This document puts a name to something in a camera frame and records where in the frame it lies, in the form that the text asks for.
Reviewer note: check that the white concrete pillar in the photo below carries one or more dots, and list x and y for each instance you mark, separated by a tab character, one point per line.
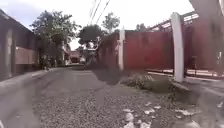
177	46
121	50

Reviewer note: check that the dark green tree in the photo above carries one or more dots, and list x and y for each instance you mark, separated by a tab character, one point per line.
90	35

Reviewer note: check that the distant red building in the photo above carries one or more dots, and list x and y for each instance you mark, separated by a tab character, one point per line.
75	56

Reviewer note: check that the pile of weeds and debris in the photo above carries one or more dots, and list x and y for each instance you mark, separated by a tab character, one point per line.
146	81

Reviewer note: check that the tall thin tree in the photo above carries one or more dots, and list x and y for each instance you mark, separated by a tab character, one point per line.
110	21

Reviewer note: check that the grey gravel road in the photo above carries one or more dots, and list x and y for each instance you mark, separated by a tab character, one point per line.
76	100

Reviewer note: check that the pale stones on ground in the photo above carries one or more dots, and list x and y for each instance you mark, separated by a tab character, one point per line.
146	115

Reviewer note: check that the large green tree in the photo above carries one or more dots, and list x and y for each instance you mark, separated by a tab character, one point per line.
53	30

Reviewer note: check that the red building with roof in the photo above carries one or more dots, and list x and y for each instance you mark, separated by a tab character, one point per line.
206	40

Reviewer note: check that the grey concrete kerb strip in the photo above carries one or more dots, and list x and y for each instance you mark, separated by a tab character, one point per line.
16	96

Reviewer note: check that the red metal fence wall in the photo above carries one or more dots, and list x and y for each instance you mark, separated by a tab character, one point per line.
146	50

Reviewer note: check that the building with brown wall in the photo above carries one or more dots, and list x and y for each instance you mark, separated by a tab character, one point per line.
16	50

